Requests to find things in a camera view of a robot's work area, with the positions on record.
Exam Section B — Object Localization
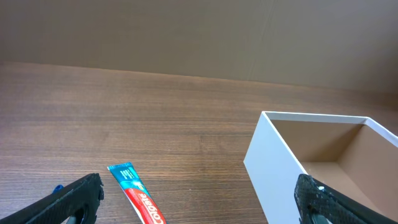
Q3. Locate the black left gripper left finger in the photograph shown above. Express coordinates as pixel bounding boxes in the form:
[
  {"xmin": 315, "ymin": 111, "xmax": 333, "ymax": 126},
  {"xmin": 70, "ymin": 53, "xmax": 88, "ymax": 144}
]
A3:
[{"xmin": 1, "ymin": 173, "xmax": 104, "ymax": 224}]

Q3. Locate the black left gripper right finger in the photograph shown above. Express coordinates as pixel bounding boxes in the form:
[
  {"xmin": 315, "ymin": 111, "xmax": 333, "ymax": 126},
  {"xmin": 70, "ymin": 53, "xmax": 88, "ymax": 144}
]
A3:
[{"xmin": 294, "ymin": 174, "xmax": 397, "ymax": 224}]

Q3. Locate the blue disposable razor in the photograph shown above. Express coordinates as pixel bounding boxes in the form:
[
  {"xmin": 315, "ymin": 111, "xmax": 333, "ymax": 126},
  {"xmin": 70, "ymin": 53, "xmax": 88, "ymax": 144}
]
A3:
[{"xmin": 52, "ymin": 185, "xmax": 63, "ymax": 194}]

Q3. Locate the Colgate toothpaste tube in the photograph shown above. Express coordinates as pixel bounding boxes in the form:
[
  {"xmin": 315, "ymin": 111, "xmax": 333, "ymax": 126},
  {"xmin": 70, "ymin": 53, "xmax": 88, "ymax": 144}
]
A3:
[{"xmin": 108, "ymin": 162, "xmax": 167, "ymax": 224}]

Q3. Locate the white cardboard box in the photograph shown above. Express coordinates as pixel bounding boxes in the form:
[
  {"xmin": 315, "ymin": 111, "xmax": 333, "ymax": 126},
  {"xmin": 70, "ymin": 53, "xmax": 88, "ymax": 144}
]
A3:
[{"xmin": 244, "ymin": 111, "xmax": 397, "ymax": 223}]

